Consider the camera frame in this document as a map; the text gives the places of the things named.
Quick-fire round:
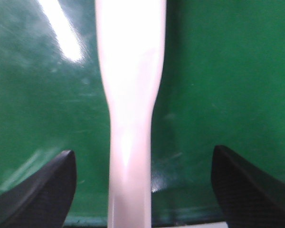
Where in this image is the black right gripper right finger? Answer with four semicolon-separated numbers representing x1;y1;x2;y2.
211;145;285;228

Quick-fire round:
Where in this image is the pink hand brush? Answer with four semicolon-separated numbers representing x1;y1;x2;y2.
95;0;167;228

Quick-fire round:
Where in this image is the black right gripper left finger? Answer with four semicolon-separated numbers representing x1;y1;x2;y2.
0;151;76;228

